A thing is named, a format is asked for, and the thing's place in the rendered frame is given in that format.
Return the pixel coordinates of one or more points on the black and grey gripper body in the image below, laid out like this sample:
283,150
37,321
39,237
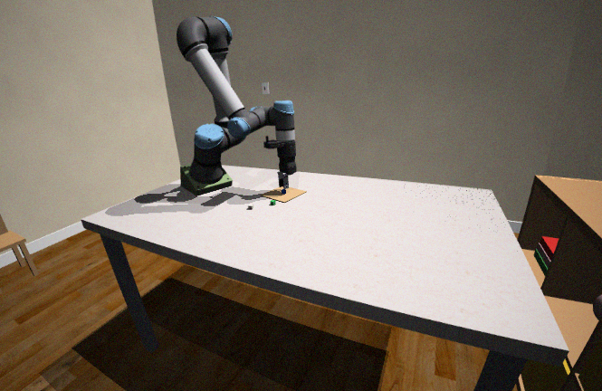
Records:
286,150

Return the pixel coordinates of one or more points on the tan flat mat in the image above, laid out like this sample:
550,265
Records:
276,194

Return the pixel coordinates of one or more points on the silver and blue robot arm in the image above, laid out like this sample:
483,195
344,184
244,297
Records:
209,60

